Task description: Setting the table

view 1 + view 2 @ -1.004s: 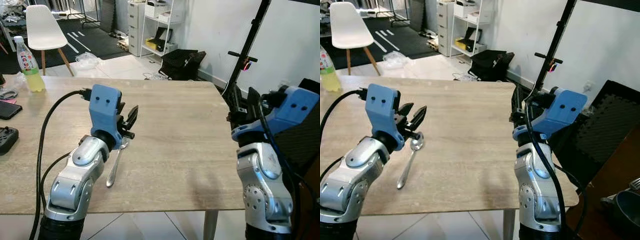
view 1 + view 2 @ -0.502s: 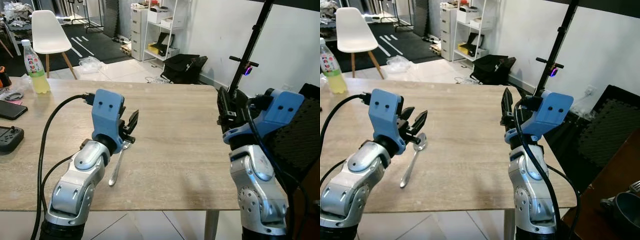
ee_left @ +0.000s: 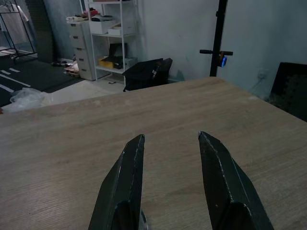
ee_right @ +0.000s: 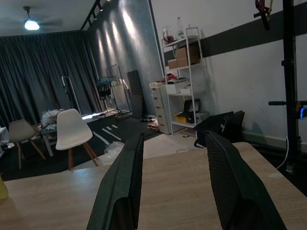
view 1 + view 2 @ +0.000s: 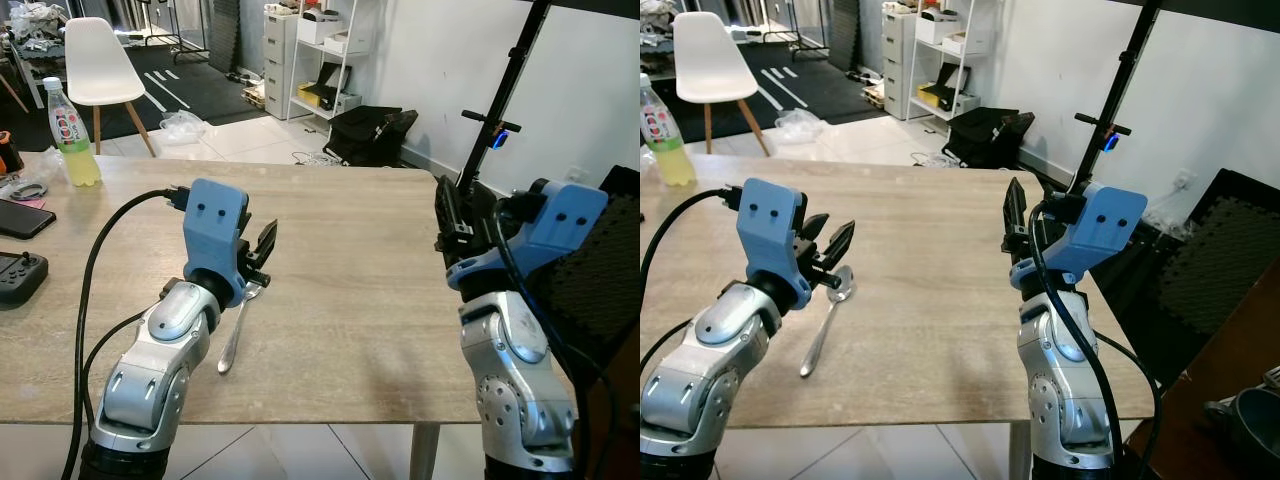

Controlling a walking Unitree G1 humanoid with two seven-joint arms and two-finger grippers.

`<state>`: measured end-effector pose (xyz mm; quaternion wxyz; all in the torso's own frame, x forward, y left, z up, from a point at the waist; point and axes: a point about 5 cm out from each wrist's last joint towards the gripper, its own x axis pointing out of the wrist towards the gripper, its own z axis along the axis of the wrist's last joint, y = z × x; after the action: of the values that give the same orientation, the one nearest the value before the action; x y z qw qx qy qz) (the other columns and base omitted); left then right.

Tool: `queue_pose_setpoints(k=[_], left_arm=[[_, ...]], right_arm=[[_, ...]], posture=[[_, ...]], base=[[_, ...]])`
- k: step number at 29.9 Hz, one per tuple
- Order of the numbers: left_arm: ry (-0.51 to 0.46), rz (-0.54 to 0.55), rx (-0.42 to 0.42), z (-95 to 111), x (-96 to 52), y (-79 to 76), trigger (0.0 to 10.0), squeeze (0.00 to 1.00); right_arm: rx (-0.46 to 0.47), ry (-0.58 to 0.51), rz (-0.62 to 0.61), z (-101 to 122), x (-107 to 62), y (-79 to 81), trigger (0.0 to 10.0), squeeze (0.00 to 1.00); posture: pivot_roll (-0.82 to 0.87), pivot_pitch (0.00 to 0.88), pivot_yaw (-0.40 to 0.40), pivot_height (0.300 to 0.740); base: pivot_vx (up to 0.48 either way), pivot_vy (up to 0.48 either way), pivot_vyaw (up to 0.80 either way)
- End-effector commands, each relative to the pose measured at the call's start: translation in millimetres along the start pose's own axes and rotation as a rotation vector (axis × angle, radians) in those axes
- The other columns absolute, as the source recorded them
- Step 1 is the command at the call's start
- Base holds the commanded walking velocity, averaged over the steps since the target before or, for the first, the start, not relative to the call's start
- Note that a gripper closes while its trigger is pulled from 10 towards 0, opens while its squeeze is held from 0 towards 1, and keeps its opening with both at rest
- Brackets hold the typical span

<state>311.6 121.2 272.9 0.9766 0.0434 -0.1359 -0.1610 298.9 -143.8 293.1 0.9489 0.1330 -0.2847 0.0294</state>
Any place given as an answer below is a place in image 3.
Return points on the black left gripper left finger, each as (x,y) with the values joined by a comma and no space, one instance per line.
(124,182)

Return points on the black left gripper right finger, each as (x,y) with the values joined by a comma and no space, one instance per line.
(227,182)

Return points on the black fabric bag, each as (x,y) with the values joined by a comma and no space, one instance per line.
(144,74)

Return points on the black foam puzzle mat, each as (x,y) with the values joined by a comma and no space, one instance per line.
(290,88)

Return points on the grey small box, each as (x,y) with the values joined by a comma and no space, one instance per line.
(131,63)

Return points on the small blue device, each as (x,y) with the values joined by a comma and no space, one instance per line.
(223,61)

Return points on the yellow box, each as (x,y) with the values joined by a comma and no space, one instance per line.
(106,62)

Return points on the brown cardboard pieces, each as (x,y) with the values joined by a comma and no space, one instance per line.
(72,69)

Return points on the clear crumpled plastic bag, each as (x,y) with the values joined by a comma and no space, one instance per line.
(26,99)

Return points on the black open case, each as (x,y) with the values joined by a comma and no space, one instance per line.
(116,54)

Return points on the black shoes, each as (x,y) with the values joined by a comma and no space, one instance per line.
(60,64)

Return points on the white drawer cabinet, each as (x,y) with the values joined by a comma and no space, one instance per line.
(81,50)

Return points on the white metal shelving unit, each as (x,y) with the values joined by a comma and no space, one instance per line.
(123,40)

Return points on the flat white cardboard box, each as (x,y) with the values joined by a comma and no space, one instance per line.
(121,30)

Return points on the white open storage box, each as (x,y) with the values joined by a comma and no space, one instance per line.
(102,26)

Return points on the dark green folded cloth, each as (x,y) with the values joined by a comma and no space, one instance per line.
(102,18)

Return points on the cream items pile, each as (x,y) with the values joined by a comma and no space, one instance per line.
(74,19)

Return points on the dark ribbed foam panel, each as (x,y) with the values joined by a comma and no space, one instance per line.
(44,31)

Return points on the pink folded cloth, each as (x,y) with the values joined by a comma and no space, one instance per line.
(91,12)

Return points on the black clothes rack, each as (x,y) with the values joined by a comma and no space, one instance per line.
(28,33)

